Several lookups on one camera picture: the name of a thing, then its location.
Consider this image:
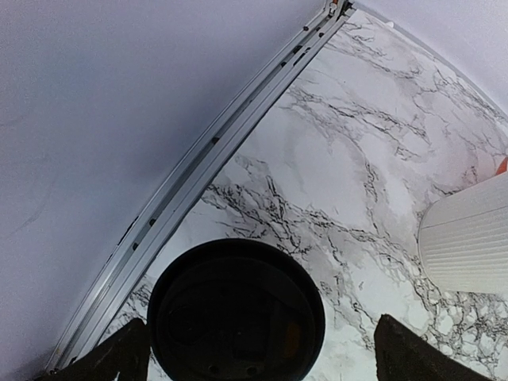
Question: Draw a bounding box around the orange white bowl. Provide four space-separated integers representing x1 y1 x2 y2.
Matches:
495 157 508 175

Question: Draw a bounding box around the left side table rail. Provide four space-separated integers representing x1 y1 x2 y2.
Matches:
44 1 354 371

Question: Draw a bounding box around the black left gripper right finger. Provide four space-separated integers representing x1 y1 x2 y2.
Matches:
374 314 486 381

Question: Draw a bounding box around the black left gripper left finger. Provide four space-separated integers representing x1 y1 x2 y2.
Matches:
38 318 150 381

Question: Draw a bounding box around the white utensil holder cup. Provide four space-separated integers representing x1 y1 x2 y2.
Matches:
418 173 507 294

